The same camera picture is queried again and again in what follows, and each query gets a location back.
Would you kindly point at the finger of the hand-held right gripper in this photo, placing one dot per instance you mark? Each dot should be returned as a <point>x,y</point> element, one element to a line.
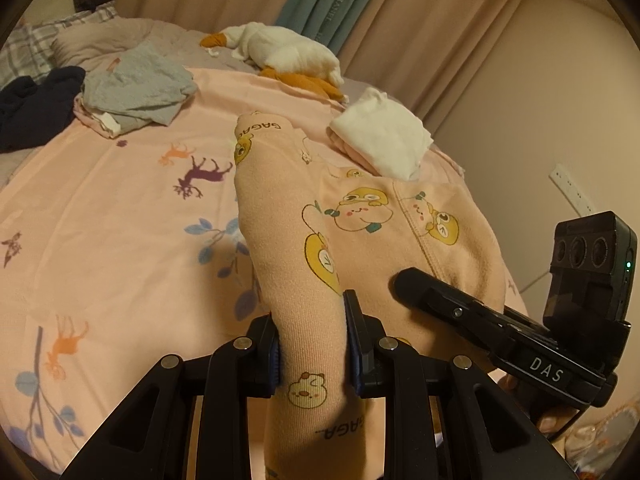
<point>440,300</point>

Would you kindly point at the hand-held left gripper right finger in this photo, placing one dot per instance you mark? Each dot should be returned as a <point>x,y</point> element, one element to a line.
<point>352,340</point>

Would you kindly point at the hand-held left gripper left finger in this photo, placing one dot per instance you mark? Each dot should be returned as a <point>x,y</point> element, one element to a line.
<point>272,365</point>

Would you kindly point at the peach cartoon print garment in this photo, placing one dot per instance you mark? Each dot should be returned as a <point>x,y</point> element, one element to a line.
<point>300,270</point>

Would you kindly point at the pink folded clothes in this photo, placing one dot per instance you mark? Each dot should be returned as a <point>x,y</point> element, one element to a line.
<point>350,152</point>

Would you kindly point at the person's right hand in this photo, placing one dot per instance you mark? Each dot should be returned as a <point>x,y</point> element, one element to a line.
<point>552,417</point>

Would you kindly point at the white power strip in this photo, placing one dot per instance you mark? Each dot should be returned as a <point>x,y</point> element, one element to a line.
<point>570,187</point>

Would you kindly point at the patterned pink cloth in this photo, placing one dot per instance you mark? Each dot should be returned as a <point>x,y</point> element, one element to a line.
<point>605,445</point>

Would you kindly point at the white folded cloth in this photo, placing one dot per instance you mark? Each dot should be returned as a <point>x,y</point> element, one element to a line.
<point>385,135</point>

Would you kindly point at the pink printed bed sheet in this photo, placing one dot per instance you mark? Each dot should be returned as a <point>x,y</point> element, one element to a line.
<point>125,210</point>

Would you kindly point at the beige curtain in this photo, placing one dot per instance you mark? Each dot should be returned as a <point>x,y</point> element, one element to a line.
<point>425,35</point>

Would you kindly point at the white goose plush toy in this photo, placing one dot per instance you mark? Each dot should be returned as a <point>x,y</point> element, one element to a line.
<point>285,50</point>

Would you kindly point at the pink garment with white tag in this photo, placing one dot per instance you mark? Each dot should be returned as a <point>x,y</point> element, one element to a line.
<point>100,120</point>

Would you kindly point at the grey garment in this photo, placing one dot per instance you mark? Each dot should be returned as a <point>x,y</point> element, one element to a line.
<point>140,85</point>

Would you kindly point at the teal curtain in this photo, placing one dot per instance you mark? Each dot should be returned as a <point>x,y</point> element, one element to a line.
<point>325,0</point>

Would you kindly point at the navy cloth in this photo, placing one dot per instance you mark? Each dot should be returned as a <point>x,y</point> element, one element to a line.
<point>35,105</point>

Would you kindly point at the mauve quilt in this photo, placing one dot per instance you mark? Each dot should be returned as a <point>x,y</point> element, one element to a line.
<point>125,35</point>

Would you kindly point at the plaid pillow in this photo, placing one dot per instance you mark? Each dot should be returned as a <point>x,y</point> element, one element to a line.
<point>20,50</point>

